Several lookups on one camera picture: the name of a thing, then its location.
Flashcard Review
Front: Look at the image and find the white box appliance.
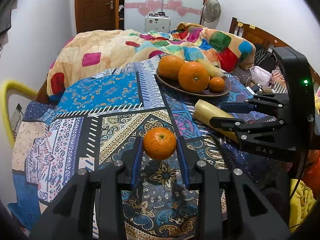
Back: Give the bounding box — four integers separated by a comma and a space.
144, 12, 172, 34

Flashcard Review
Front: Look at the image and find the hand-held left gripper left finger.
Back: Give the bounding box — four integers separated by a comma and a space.
30, 136, 144, 240

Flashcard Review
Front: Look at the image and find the pink patterned pouch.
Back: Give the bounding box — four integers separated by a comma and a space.
252, 66, 273, 87

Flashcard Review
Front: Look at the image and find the large banana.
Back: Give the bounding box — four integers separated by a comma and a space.
192, 99, 241, 143

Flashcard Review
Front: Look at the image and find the small banana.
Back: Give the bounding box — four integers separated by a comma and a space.
195, 58, 225, 79

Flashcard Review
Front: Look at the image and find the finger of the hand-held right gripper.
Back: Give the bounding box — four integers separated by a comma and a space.
221, 92, 290, 114
209, 116, 286, 141

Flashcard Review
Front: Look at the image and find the brown round plate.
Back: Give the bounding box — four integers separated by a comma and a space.
155, 62, 232, 98

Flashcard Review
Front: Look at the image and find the standing fan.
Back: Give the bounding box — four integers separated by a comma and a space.
200, 0, 222, 28

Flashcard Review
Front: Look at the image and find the small orange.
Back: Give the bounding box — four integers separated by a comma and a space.
209, 76, 226, 92

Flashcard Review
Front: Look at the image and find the colourful patchwork blanket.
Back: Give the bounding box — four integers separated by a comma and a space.
47, 22, 256, 103

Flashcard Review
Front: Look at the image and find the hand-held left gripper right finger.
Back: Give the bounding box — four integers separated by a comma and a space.
176, 136, 292, 240

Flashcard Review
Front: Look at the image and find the brown wooden door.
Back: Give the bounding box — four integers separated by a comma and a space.
75, 0, 120, 34

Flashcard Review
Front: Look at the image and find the yellow chair frame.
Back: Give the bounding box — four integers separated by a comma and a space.
0, 79, 38, 147

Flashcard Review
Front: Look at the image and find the blue patterned cloth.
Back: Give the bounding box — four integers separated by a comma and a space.
7, 55, 275, 240

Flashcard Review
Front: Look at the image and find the yellow printed cloth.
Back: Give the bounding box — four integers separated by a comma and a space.
289, 179, 317, 233

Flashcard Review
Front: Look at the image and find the wooden bed headboard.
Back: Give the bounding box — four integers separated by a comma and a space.
229, 17, 320, 80

